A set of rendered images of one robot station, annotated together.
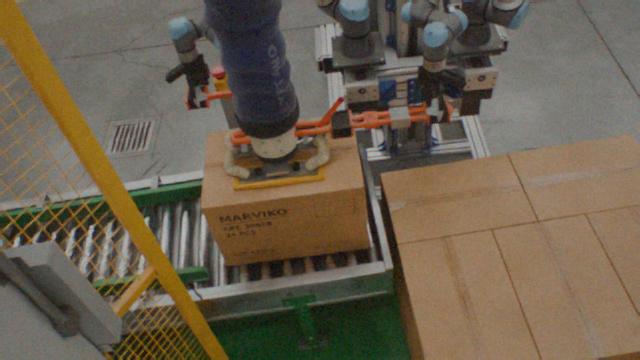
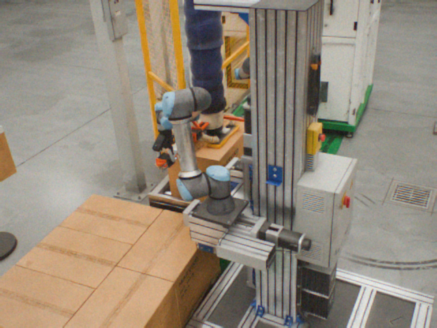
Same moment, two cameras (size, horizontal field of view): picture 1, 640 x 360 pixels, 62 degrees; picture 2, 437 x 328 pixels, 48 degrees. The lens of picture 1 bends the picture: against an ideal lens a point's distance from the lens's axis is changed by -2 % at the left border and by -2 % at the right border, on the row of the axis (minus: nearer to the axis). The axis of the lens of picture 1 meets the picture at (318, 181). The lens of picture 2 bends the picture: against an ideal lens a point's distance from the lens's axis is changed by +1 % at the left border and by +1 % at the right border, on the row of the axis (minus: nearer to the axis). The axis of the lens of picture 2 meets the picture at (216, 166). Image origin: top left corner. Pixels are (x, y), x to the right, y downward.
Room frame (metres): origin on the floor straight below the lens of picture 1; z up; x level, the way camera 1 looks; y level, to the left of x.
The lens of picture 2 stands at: (2.72, -2.63, 2.53)
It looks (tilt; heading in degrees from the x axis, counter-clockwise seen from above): 31 degrees down; 114
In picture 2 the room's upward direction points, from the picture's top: 4 degrees counter-clockwise
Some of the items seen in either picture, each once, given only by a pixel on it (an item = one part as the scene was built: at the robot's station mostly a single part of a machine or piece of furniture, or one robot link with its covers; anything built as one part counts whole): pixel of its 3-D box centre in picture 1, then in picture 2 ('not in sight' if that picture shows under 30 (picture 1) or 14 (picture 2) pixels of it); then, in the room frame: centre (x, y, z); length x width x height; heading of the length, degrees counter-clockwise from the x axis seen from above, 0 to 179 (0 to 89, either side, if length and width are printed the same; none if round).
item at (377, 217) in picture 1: (374, 203); (192, 205); (1.45, -0.22, 0.58); 0.70 x 0.03 x 0.06; 179
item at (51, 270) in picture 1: (39, 302); (116, 17); (0.55, 0.55, 1.62); 0.20 x 0.05 x 0.30; 89
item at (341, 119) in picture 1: (340, 124); (193, 134); (1.45, -0.12, 1.08); 0.10 x 0.08 x 0.06; 176
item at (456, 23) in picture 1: (446, 25); (169, 119); (1.51, -0.51, 1.38); 0.11 x 0.11 x 0.08; 42
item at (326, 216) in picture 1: (288, 190); (213, 159); (1.46, 0.13, 0.75); 0.60 x 0.40 x 0.40; 87
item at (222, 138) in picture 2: not in sight; (223, 133); (1.56, 0.13, 0.98); 0.34 x 0.10 x 0.05; 86
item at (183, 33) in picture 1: (182, 34); not in sight; (1.74, 0.39, 1.38); 0.09 x 0.08 x 0.11; 118
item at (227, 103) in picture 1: (245, 154); not in sight; (1.96, 0.34, 0.50); 0.07 x 0.07 x 1.00; 89
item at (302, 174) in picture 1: (278, 171); not in sight; (1.37, 0.14, 0.98); 0.34 x 0.10 x 0.05; 86
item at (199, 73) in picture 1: (195, 69); not in sight; (1.74, 0.39, 1.22); 0.09 x 0.08 x 0.12; 87
